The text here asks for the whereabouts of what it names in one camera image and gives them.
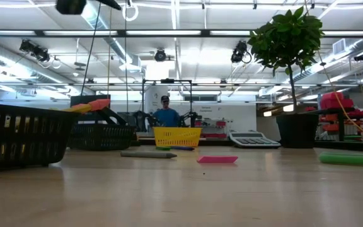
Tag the black background robot arm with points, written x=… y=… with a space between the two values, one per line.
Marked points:
x=191 y=118
x=143 y=121

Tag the grey crayon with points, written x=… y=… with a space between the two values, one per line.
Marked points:
x=147 y=154

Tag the pink eraser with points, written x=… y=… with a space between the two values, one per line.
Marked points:
x=216 y=159

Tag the black aluminium table frame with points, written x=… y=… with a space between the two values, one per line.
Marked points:
x=348 y=146

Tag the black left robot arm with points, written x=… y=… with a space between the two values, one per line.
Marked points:
x=71 y=6

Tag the grey calculator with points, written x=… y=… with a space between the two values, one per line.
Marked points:
x=251 y=140

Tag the green leafy plant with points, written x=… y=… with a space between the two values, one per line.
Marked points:
x=291 y=41

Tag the white cylindrical tank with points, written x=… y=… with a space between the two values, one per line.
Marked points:
x=156 y=94

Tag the white ceiling vent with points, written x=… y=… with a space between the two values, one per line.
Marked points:
x=339 y=46

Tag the green marker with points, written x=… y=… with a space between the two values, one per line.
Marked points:
x=351 y=159

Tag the person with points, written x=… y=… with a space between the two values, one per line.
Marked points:
x=166 y=118

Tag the shelf with red bins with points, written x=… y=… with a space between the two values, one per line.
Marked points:
x=336 y=102

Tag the black plant pot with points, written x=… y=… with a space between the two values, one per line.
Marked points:
x=296 y=130

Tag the yellow plastic bin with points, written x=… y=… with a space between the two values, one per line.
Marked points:
x=176 y=137

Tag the black ceiling camera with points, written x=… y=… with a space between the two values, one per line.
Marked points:
x=160 y=55
x=38 y=53
x=239 y=52

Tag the black plastic bin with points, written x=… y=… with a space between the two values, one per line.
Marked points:
x=99 y=138
x=27 y=138

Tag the black ceiling projector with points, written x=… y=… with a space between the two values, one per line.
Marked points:
x=361 y=57

